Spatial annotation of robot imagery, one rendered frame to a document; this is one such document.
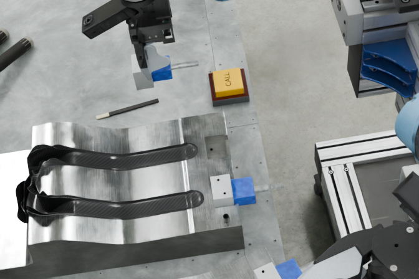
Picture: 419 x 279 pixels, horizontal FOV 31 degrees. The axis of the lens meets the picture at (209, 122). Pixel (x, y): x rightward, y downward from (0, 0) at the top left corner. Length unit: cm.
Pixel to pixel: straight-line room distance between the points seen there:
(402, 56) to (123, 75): 61
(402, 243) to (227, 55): 108
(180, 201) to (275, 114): 125
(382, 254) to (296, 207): 172
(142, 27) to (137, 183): 29
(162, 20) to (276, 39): 146
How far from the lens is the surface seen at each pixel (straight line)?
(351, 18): 152
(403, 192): 62
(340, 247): 68
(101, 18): 140
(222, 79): 161
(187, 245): 138
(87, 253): 138
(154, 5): 138
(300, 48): 279
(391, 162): 224
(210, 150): 147
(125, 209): 140
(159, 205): 139
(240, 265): 135
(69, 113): 167
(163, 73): 150
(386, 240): 68
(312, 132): 255
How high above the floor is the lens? 206
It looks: 53 degrees down
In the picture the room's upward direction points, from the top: 9 degrees counter-clockwise
